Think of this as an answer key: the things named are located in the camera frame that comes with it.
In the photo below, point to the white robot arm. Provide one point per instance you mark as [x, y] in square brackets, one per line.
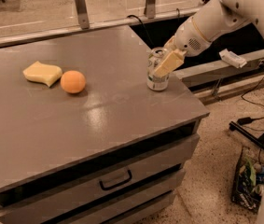
[226, 16]

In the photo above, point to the grey drawer cabinet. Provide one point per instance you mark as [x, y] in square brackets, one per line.
[55, 146]

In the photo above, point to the black drawer handle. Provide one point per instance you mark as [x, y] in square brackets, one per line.
[115, 180]

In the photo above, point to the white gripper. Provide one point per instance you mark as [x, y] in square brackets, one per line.
[187, 39]

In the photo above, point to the orange ball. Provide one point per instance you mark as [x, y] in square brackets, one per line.
[73, 82]

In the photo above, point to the metal railing post middle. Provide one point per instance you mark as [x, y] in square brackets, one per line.
[150, 9]

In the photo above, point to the silver green 7up can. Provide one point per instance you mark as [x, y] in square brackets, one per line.
[153, 82]

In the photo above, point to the metal railing post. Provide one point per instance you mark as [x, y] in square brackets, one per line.
[82, 14]
[150, 9]

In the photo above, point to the basket of snack items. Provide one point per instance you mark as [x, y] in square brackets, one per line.
[248, 182]

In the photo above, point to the metal railing post left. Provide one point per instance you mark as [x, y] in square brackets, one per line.
[82, 14]

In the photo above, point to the white wipes packet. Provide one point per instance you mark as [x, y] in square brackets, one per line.
[232, 59]

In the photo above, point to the yellow sponge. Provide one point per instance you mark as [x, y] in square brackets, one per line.
[39, 72]

